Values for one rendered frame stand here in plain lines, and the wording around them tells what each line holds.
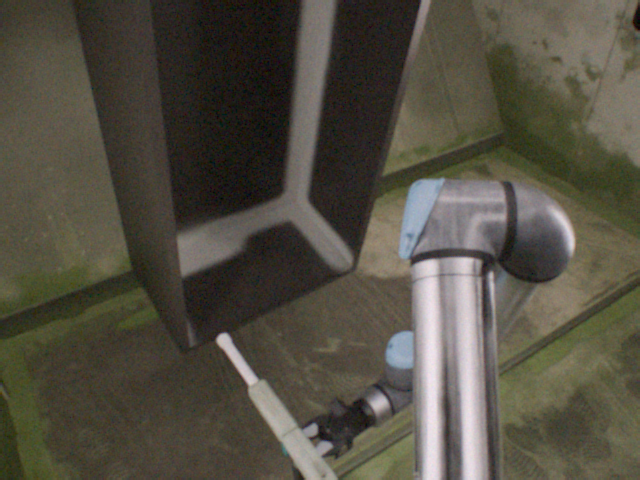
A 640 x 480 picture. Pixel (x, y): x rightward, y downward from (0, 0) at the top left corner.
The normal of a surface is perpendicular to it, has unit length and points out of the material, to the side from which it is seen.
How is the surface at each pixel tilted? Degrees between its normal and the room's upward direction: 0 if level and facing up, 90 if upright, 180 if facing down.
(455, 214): 35
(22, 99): 57
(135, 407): 0
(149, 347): 0
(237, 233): 12
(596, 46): 90
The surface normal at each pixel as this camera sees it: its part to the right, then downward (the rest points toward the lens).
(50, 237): 0.46, 0.03
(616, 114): -0.84, 0.34
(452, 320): -0.25, -0.30
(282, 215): 0.12, -0.65
